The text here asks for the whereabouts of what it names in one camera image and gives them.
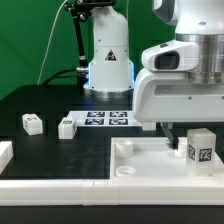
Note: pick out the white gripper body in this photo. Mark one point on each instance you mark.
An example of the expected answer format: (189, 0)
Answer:
(163, 92)

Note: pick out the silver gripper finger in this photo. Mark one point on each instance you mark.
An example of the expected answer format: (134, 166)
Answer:
(172, 141)

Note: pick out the white square tabletop part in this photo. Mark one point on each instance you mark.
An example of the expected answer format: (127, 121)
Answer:
(149, 157)

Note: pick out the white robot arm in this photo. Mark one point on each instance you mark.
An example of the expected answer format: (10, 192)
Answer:
(120, 41)

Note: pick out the white left fence piece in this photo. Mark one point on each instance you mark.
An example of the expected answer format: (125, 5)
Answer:
(6, 154)

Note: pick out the white front fence rail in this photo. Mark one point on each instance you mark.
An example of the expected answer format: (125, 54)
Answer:
(208, 191)

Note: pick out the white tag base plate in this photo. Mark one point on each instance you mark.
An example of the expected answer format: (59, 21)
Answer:
(104, 118)

